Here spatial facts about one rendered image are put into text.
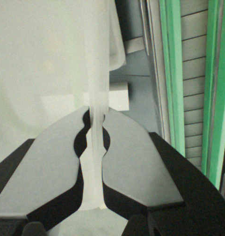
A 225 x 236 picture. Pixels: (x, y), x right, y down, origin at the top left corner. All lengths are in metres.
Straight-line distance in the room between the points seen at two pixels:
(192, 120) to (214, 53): 0.16
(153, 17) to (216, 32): 0.10
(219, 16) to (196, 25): 0.04
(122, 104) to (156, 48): 0.18
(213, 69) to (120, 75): 0.24
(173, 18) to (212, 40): 0.11
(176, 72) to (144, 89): 0.24
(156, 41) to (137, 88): 0.19
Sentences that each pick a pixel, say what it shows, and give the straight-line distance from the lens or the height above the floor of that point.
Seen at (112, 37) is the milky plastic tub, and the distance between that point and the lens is 0.44.
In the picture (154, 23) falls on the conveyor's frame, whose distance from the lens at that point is 0.34.
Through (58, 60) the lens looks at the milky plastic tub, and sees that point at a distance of 0.17.
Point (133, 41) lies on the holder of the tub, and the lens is 0.46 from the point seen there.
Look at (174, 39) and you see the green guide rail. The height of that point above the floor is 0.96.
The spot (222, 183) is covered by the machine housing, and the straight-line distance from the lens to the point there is 0.79.
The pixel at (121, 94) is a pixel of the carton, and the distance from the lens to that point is 0.44.
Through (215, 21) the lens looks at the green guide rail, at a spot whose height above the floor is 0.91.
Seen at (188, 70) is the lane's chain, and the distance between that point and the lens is 0.37.
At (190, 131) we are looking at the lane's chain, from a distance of 0.45.
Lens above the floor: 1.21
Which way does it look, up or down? 58 degrees down
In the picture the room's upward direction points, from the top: 174 degrees counter-clockwise
